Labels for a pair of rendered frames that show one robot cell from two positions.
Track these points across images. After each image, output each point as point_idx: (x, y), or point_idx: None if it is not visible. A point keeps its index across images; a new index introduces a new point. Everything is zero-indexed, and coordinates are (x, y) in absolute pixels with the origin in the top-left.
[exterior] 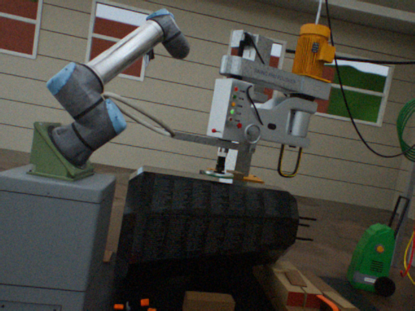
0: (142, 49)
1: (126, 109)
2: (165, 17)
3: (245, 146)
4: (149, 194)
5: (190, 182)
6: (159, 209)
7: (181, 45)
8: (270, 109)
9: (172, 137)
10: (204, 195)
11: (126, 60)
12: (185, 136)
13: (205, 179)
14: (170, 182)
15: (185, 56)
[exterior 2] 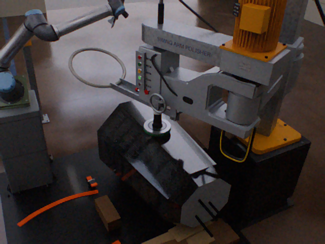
0: (17, 41)
1: (115, 56)
2: (27, 17)
3: (168, 111)
4: (109, 122)
5: (133, 124)
6: (105, 135)
7: (38, 36)
8: (186, 81)
9: (110, 87)
10: (132, 139)
11: (8, 50)
12: (119, 89)
13: None
14: (124, 118)
15: (51, 40)
